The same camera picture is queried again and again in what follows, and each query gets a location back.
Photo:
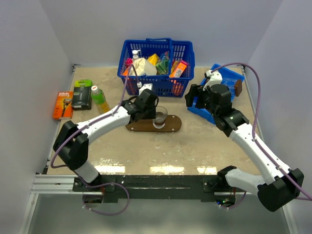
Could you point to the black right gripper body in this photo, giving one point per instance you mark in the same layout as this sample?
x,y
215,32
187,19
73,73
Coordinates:
x,y
203,100

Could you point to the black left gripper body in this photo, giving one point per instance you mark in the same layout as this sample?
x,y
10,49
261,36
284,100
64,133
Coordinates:
x,y
150,112

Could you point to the clear plastic cup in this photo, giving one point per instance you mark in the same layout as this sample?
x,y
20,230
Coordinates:
x,y
161,115

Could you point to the clear acrylic toothbrush holder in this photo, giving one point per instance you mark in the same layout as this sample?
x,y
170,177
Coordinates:
x,y
235,87

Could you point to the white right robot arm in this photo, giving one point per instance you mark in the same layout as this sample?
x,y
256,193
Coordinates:
x,y
277,183

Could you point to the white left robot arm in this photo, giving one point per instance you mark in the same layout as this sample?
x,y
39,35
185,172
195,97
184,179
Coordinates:
x,y
73,140

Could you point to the oval wooden tray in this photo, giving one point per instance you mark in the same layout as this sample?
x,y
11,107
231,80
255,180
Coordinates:
x,y
172,124

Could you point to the blue plastic shopping basket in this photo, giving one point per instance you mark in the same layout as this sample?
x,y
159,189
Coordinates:
x,y
163,85

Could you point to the orange cardboard box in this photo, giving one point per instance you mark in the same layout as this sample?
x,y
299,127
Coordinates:
x,y
179,66

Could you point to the white crumpled paper bag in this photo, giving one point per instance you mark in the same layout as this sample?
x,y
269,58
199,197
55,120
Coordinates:
x,y
144,67

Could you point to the green sponge pack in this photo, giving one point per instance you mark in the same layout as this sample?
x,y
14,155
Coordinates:
x,y
162,65

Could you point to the orange juice bottle green label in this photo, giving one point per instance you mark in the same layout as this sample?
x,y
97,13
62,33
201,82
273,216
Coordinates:
x,y
99,99

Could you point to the magenta small box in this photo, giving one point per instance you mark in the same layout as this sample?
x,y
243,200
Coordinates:
x,y
128,62

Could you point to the yellow snack packet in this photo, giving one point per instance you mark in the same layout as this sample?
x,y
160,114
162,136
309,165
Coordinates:
x,y
153,59

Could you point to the white pump dispenser bottle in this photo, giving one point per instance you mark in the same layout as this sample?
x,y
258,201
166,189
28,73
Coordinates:
x,y
135,54

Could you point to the black green Gillette box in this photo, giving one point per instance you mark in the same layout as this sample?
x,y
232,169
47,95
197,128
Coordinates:
x,y
82,95

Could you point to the orange Gillette Fusion5 box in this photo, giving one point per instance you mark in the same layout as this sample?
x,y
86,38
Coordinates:
x,y
63,108

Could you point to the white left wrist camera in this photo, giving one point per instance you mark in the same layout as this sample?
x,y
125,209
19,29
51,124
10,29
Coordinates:
x,y
142,87

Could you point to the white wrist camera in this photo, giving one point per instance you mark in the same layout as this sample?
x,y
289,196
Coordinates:
x,y
212,79
142,87

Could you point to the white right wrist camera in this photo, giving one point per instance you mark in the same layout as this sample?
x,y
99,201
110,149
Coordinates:
x,y
212,79

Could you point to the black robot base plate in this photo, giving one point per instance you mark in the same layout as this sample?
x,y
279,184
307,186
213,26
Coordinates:
x,y
206,188

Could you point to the aluminium frame rail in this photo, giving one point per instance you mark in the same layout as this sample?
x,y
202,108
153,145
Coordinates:
x,y
54,208

